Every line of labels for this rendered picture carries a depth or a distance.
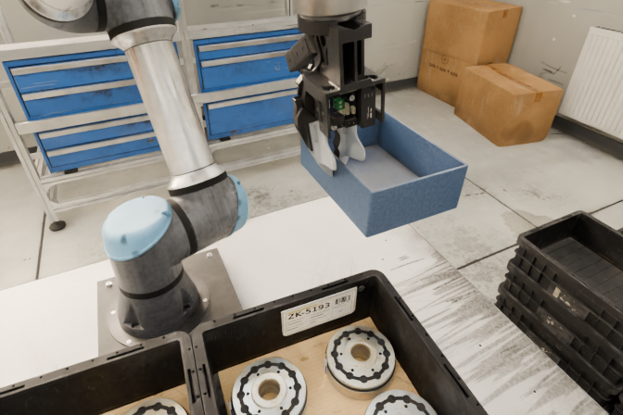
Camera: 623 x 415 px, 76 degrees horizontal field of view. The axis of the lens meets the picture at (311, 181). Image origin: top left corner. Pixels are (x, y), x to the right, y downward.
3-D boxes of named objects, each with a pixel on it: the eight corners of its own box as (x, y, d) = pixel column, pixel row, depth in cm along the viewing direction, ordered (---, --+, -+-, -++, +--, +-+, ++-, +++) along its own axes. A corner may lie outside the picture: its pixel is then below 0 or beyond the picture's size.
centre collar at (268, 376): (247, 382, 55) (246, 379, 55) (280, 369, 57) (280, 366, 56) (257, 416, 51) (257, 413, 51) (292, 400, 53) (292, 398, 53)
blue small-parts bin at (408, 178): (299, 163, 64) (299, 123, 61) (377, 144, 70) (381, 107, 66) (366, 238, 50) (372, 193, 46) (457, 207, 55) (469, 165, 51)
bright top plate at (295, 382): (224, 374, 57) (223, 371, 56) (290, 349, 60) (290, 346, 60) (243, 446, 49) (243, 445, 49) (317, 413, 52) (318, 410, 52)
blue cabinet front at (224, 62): (209, 139, 228) (192, 39, 197) (320, 117, 254) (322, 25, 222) (209, 142, 226) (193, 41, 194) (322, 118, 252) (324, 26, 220)
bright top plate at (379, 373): (318, 335, 62) (318, 333, 62) (377, 320, 64) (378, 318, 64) (339, 398, 54) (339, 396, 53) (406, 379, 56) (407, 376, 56)
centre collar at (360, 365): (339, 344, 60) (339, 341, 60) (369, 336, 61) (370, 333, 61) (350, 373, 56) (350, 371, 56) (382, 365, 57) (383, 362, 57)
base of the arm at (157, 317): (116, 295, 82) (104, 258, 77) (190, 271, 88) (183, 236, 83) (122, 352, 71) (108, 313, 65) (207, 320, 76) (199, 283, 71)
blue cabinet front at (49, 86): (50, 171, 199) (2, 61, 168) (195, 142, 225) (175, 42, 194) (50, 174, 197) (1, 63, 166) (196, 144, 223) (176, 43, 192)
